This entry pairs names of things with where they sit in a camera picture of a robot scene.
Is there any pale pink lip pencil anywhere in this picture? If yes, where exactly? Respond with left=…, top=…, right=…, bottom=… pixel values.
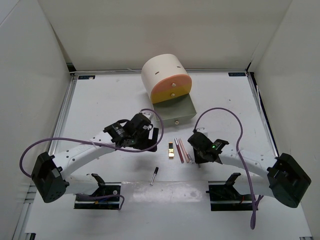
left=178, top=138, right=190, bottom=163

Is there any gold black lipstick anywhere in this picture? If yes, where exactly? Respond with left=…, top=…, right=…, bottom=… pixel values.
left=168, top=142, right=175, bottom=159

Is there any grey green bottom drawer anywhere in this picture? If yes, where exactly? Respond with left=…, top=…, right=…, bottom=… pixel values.
left=153, top=94, right=197, bottom=127

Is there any clear mascara black cap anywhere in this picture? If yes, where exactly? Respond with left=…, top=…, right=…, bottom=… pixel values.
left=150, top=167, right=159, bottom=186

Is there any cream cylindrical organizer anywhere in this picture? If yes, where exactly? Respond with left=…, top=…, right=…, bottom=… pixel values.
left=141, top=53, right=188, bottom=98

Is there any orange plastic drawer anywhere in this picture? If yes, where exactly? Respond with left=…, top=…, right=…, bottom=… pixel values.
left=151, top=74, right=192, bottom=95

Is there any yellow drawer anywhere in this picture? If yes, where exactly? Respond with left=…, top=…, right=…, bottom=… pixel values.
left=150, top=84, right=192, bottom=104

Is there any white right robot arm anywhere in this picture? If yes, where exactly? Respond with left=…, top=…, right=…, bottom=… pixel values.
left=187, top=131, right=311, bottom=208

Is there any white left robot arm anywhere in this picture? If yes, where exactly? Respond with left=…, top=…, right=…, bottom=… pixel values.
left=31, top=113, right=159, bottom=203

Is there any dark logo sticker left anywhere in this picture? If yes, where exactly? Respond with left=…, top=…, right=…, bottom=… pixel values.
left=78, top=75, right=96, bottom=80

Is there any dark logo sticker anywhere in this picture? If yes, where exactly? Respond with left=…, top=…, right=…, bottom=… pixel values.
left=228, top=72, right=247, bottom=77
left=78, top=75, right=96, bottom=80

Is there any dark logo sticker right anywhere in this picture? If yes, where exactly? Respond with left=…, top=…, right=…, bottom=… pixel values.
left=228, top=72, right=247, bottom=77

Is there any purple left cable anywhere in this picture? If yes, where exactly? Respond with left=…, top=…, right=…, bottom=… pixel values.
left=19, top=108, right=165, bottom=210

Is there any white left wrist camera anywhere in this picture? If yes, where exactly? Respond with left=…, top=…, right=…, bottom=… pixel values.
left=140, top=111, right=154, bottom=121

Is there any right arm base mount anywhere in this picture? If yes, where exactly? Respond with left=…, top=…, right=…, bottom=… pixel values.
left=206, top=172, right=253, bottom=212

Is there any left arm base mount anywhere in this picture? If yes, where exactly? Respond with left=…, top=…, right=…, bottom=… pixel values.
left=73, top=173, right=125, bottom=211

